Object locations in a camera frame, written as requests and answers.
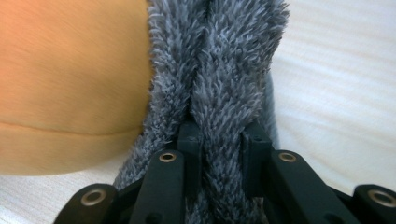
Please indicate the grey fluffy cloth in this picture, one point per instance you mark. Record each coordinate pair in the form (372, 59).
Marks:
(221, 77)

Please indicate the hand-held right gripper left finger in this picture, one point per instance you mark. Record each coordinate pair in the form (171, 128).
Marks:
(193, 161)

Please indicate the orange plush toy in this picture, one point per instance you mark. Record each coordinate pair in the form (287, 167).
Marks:
(71, 87)

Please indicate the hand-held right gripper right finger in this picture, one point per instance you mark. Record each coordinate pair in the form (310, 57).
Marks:
(253, 161)

